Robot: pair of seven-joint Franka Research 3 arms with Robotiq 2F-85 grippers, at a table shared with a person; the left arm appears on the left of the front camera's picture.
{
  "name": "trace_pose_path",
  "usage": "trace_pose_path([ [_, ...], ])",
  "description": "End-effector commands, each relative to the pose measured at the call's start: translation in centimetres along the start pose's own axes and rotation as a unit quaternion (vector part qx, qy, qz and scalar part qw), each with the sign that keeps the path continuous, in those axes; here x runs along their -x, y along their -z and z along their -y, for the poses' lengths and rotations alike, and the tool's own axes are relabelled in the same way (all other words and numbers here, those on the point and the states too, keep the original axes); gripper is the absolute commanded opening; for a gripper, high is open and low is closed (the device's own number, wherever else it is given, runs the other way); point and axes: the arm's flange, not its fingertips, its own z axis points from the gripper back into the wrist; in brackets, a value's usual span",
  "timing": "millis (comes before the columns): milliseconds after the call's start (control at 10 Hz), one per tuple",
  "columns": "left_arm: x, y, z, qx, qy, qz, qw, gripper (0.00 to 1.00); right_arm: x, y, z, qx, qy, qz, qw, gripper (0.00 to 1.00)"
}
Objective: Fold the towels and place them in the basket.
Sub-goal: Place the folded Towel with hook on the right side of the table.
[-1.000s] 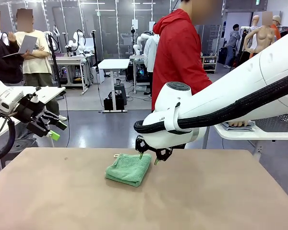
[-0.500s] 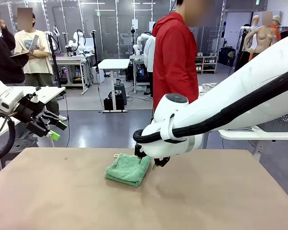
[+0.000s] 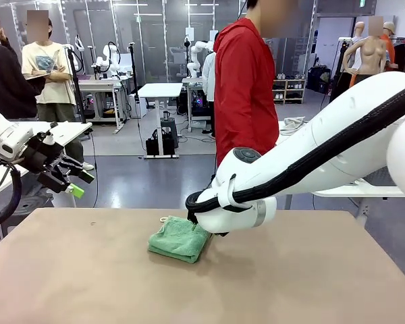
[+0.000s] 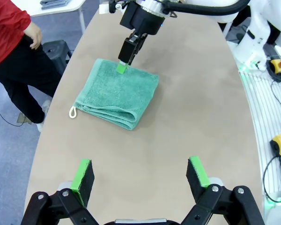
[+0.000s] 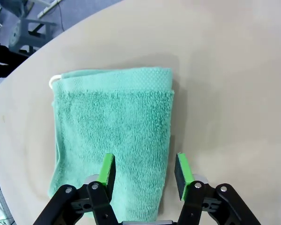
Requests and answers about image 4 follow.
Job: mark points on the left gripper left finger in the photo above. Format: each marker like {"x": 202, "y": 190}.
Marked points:
{"x": 85, "y": 185}

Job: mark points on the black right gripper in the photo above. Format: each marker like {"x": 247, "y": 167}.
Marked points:
{"x": 142, "y": 21}

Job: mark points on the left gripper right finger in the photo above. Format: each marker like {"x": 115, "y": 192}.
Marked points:
{"x": 194, "y": 182}

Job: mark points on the green terry towel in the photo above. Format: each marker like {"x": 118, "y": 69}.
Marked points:
{"x": 117, "y": 93}

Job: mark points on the dark grey towel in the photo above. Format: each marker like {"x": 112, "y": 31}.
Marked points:
{"x": 56, "y": 6}

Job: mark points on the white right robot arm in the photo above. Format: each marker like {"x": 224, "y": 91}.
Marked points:
{"x": 255, "y": 30}

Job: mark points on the person's right forearm red sleeve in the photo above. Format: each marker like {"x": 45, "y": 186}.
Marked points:
{"x": 16, "y": 18}

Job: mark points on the person's right hand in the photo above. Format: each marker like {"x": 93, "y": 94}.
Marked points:
{"x": 35, "y": 35}

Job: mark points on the white table with rounded corners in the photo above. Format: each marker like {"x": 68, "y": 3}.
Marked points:
{"x": 72, "y": 4}

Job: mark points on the black plastic stool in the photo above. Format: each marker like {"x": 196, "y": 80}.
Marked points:
{"x": 56, "y": 54}

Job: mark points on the white ribbed base platform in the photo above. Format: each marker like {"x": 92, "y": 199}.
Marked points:
{"x": 260, "y": 105}

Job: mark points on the person in red jacket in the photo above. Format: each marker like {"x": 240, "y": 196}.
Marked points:
{"x": 4, "y": 47}

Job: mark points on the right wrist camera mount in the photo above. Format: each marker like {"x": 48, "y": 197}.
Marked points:
{"x": 112, "y": 7}

